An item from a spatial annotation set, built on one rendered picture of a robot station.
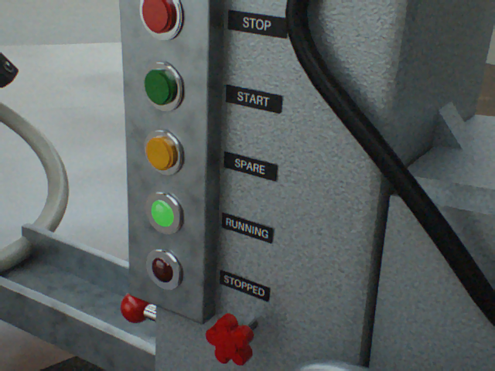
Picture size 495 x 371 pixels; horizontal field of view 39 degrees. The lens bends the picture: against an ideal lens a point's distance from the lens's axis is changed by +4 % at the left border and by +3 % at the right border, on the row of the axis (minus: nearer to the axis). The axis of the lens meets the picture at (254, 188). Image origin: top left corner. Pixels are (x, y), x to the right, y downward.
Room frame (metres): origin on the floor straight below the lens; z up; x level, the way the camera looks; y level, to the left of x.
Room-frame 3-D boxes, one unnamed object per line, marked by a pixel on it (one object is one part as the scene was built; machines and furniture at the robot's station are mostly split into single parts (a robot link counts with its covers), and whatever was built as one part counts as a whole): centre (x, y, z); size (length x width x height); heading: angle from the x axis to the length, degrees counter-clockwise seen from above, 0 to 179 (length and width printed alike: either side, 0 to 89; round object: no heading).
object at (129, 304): (0.56, 0.09, 1.20); 0.08 x 0.03 x 0.03; 59
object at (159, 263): (0.48, 0.07, 1.30); 0.02 x 0.01 x 0.02; 59
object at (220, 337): (0.45, 0.01, 1.26); 0.04 x 0.04 x 0.04; 59
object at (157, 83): (0.48, 0.07, 1.45); 0.03 x 0.01 x 0.03; 59
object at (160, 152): (0.48, 0.07, 1.40); 0.03 x 0.01 x 0.03; 59
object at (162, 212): (0.48, 0.07, 1.35); 0.02 x 0.01 x 0.02; 59
